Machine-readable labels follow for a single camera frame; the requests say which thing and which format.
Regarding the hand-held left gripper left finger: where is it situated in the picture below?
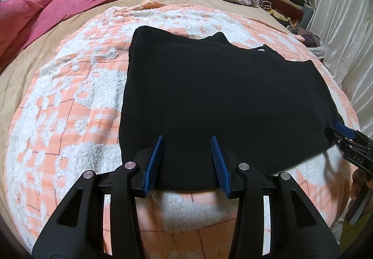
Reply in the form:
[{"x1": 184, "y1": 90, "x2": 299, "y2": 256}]
[{"x1": 32, "y1": 135, "x2": 164, "y2": 259}]

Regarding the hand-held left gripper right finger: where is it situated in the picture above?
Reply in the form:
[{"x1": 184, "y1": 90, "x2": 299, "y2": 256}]
[{"x1": 211, "y1": 136, "x2": 341, "y2": 259}]

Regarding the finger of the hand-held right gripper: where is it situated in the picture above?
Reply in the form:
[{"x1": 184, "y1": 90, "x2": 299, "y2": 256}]
[
  {"x1": 334, "y1": 122, "x2": 373, "y2": 147},
  {"x1": 324, "y1": 127, "x2": 354, "y2": 152}
]

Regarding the black sweater with orange cuffs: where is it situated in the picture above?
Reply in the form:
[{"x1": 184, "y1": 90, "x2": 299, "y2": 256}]
[{"x1": 118, "y1": 25, "x2": 347, "y2": 191}]

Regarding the person's right hand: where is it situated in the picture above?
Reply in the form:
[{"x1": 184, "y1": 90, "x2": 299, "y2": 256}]
[{"x1": 350, "y1": 170, "x2": 365, "y2": 201}]

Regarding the white plastic bag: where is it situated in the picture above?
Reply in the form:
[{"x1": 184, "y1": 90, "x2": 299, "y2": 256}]
[{"x1": 311, "y1": 43, "x2": 329, "y2": 59}]

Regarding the peach and white fluffy blanket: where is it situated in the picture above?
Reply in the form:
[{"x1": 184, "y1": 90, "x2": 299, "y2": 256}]
[{"x1": 4, "y1": 0, "x2": 360, "y2": 259}]

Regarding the dark purple cloth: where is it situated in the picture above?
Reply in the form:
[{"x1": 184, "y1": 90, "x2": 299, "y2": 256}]
[{"x1": 301, "y1": 30, "x2": 321, "y2": 48}]

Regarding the white curtain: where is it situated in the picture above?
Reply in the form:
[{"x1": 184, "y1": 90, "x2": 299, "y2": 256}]
[{"x1": 303, "y1": 0, "x2": 373, "y2": 143}]

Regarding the beige plush blanket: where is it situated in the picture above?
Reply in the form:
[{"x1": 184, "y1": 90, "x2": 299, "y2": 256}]
[{"x1": 0, "y1": 0, "x2": 295, "y2": 143}]

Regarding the pink duvet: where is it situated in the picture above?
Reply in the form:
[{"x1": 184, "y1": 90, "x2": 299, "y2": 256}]
[{"x1": 0, "y1": 0, "x2": 159, "y2": 72}]

